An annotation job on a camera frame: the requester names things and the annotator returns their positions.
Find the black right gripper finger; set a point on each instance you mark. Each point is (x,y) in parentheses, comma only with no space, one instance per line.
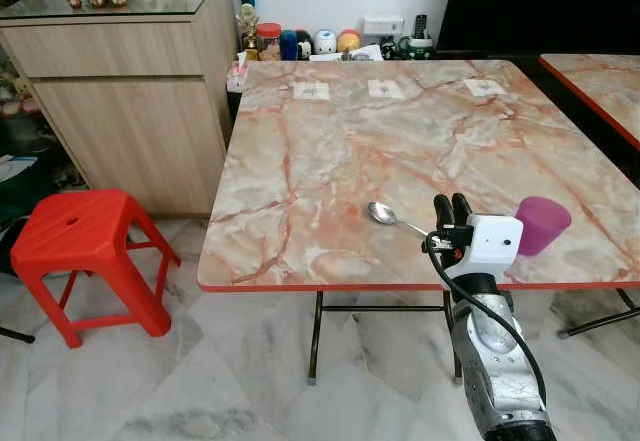
(443,211)
(462,210)

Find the metal spoon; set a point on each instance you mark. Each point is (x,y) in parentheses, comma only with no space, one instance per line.
(381,211)

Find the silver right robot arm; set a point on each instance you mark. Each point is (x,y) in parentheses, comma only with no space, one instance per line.
(490,356)

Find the purple plastic cup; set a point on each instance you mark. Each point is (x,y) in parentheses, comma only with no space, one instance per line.
(542,223)

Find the orange round toy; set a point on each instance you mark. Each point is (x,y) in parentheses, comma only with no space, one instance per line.
(349,41)

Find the white round toy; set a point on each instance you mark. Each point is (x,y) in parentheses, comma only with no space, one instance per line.
(325,41)

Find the black television screen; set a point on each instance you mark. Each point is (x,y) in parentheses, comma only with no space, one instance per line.
(540,6)

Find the blue can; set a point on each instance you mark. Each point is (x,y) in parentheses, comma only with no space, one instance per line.
(289,45)

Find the jar with red lid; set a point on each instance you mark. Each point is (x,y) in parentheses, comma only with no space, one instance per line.
(269,43)

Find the wooden cabinet with glass top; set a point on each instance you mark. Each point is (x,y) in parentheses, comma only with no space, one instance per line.
(130,111)

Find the red plastic stool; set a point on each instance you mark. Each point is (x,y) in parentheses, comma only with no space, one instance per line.
(85,241)

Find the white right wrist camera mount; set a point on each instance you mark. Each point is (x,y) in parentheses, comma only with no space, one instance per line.
(495,241)

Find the black metal table leg frame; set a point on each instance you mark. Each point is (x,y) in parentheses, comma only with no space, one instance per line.
(316,336)

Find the white wall socket strip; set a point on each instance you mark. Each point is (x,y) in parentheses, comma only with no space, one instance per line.
(383,26)

